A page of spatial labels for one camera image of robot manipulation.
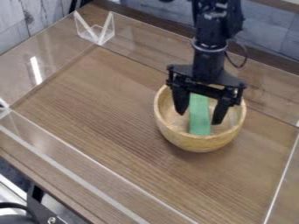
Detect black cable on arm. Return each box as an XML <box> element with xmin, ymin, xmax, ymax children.
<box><xmin>225</xmin><ymin>36</ymin><xmax>249</xmax><ymax>69</ymax></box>

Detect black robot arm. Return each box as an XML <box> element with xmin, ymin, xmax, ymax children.
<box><xmin>166</xmin><ymin>0</ymin><xmax>247</xmax><ymax>125</ymax></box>

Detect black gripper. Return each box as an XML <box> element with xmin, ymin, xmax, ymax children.
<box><xmin>166</xmin><ymin>41</ymin><xmax>247</xmax><ymax>125</ymax></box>

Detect black table frame bracket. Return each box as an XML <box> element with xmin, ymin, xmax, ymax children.
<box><xmin>27</xmin><ymin>185</ymin><xmax>68</xmax><ymax>224</ymax></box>

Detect green rectangular stick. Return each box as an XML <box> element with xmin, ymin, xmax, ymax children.
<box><xmin>190</xmin><ymin>94</ymin><xmax>211</xmax><ymax>136</ymax></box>

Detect wooden bowl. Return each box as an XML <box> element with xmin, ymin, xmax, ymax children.
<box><xmin>154</xmin><ymin>85</ymin><xmax>247</xmax><ymax>153</ymax></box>

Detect clear acrylic tray wall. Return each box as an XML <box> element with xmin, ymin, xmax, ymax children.
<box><xmin>0</xmin><ymin>99</ymin><xmax>197</xmax><ymax>224</ymax></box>

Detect clear acrylic stand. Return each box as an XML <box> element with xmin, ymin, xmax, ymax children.
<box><xmin>74</xmin><ymin>11</ymin><xmax>115</xmax><ymax>46</ymax></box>

